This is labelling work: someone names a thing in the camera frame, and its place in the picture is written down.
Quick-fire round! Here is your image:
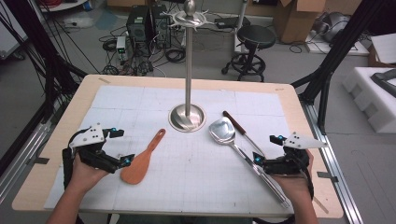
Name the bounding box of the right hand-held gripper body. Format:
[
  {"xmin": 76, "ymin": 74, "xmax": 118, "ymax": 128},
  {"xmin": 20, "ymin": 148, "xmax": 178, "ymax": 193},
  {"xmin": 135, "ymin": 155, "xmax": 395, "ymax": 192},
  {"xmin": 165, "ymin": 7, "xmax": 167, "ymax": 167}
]
[{"xmin": 262, "ymin": 131, "xmax": 329, "ymax": 176}]

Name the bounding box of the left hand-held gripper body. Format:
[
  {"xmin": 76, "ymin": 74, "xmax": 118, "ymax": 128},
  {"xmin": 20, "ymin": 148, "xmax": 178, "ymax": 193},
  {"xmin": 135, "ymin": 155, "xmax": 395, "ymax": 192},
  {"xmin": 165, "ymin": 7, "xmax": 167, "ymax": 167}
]
[{"xmin": 68, "ymin": 122, "xmax": 122, "ymax": 175}]

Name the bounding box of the wooden rice paddle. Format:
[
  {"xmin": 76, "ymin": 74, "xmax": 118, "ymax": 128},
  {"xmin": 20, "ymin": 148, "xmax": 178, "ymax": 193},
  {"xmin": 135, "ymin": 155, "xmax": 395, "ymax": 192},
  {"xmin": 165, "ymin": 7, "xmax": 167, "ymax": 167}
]
[{"xmin": 120, "ymin": 128, "xmax": 167, "ymax": 186}]

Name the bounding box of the steel ladle with brown handle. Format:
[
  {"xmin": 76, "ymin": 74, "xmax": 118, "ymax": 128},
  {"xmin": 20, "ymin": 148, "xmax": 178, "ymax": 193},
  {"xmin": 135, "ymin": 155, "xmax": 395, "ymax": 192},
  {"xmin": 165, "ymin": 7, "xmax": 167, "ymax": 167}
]
[{"xmin": 222, "ymin": 110, "xmax": 267, "ymax": 158}]

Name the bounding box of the steel spatula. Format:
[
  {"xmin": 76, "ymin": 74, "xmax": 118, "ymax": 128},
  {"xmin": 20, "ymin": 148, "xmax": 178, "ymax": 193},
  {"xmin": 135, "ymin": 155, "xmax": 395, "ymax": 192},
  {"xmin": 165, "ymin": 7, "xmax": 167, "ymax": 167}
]
[{"xmin": 207, "ymin": 117, "xmax": 291, "ymax": 209}]

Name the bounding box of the steel utensil stand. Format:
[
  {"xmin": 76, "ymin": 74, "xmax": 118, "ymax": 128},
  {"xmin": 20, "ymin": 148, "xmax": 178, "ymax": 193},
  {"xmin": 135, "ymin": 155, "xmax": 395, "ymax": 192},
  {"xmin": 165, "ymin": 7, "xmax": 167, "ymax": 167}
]
[{"xmin": 163, "ymin": 0, "xmax": 217, "ymax": 133}]

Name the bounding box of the person's left hand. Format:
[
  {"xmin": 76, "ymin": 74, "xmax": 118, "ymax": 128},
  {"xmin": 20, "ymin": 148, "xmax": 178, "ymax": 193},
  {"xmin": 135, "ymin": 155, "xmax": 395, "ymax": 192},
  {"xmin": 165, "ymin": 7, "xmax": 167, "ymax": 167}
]
[{"xmin": 66, "ymin": 153, "xmax": 110, "ymax": 195}]

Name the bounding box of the person's right hand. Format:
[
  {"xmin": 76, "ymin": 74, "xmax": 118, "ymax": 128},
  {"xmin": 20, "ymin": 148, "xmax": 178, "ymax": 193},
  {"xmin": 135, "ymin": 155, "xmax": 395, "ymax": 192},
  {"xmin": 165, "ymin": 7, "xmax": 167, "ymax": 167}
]
[{"xmin": 274, "ymin": 148, "xmax": 315, "ymax": 203}]

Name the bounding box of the black tape piece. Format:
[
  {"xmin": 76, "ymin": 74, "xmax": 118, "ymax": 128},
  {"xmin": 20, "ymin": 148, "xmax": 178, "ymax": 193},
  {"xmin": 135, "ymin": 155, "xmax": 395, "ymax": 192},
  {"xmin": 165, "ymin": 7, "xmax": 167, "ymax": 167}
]
[
  {"xmin": 317, "ymin": 171, "xmax": 339, "ymax": 183},
  {"xmin": 26, "ymin": 157, "xmax": 50, "ymax": 166}
]

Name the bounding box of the small grey device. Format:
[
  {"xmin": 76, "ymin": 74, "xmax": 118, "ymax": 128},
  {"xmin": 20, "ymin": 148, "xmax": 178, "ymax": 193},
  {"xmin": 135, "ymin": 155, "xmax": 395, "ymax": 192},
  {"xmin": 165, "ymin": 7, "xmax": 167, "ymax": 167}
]
[{"xmin": 116, "ymin": 35, "xmax": 128, "ymax": 62}]

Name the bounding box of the white foam block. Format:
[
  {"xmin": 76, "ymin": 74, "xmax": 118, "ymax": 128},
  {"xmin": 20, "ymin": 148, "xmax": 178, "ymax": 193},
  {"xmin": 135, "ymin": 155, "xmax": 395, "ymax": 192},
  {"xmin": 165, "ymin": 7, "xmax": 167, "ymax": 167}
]
[{"xmin": 342, "ymin": 66, "xmax": 396, "ymax": 134}]

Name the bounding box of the black round stool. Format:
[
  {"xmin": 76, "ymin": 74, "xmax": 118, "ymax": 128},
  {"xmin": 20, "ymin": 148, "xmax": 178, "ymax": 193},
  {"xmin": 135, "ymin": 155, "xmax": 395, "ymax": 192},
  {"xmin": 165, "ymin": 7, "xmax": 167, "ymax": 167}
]
[{"xmin": 221, "ymin": 24, "xmax": 277, "ymax": 83}]

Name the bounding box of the black computer tower green label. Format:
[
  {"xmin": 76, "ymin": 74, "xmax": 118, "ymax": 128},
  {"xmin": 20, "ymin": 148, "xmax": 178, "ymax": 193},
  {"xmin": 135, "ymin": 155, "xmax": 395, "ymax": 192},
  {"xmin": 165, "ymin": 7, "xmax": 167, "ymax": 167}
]
[{"xmin": 125, "ymin": 4, "xmax": 151, "ymax": 45}]

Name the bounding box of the cardboard box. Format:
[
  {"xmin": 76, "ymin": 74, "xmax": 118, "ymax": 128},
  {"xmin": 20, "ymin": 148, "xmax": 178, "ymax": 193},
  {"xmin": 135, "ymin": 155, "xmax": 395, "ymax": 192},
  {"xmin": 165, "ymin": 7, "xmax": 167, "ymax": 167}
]
[{"xmin": 274, "ymin": 0, "xmax": 327, "ymax": 44}]

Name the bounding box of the dark grey part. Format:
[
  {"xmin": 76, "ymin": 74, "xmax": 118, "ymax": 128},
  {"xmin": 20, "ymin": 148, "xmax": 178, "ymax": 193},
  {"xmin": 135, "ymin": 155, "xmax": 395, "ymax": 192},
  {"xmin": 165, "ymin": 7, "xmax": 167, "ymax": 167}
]
[{"xmin": 370, "ymin": 68, "xmax": 396, "ymax": 98}]

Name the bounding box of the black flat box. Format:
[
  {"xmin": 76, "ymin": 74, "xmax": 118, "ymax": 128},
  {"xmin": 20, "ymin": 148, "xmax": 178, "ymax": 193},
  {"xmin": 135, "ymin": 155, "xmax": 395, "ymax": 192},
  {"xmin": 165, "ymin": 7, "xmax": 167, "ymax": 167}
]
[{"xmin": 214, "ymin": 16, "xmax": 252, "ymax": 30}]

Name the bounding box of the grey round device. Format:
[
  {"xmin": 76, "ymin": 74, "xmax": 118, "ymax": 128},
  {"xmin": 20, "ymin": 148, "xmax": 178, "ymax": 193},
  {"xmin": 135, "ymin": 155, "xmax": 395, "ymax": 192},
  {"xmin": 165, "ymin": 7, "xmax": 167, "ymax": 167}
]
[{"xmin": 312, "ymin": 11, "xmax": 352, "ymax": 43}]

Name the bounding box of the white foam sheet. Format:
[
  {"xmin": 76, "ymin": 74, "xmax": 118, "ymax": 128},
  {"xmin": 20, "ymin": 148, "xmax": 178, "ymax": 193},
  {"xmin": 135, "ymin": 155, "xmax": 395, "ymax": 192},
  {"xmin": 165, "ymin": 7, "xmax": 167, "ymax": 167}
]
[{"xmin": 370, "ymin": 32, "xmax": 396, "ymax": 65}]

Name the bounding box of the aluminium rail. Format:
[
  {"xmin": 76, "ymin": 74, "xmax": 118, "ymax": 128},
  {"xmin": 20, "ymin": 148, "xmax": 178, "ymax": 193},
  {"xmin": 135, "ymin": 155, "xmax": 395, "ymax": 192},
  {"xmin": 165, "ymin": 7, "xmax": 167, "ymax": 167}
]
[
  {"xmin": 0, "ymin": 101, "xmax": 62, "ymax": 203},
  {"xmin": 300, "ymin": 102, "xmax": 364, "ymax": 224}
]

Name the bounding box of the tangle of black cables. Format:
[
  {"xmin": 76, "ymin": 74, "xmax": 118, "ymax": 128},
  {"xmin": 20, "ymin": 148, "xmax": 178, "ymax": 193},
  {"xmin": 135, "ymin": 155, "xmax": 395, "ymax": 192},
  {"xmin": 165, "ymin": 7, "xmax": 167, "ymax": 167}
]
[{"xmin": 98, "ymin": 26, "xmax": 188, "ymax": 77}]

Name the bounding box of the black metal frame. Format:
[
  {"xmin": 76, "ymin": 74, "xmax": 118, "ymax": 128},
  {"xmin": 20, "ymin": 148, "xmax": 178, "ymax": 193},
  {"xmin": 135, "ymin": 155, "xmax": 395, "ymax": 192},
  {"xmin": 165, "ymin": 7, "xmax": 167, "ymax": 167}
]
[
  {"xmin": 290, "ymin": 0, "xmax": 388, "ymax": 135},
  {"xmin": 0, "ymin": 0, "xmax": 90, "ymax": 175}
]

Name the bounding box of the white metal post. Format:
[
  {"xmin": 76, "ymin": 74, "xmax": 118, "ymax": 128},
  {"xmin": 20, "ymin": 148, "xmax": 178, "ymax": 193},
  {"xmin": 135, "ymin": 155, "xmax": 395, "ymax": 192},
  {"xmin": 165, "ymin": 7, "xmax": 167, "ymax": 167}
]
[{"xmin": 233, "ymin": 0, "xmax": 249, "ymax": 54}]

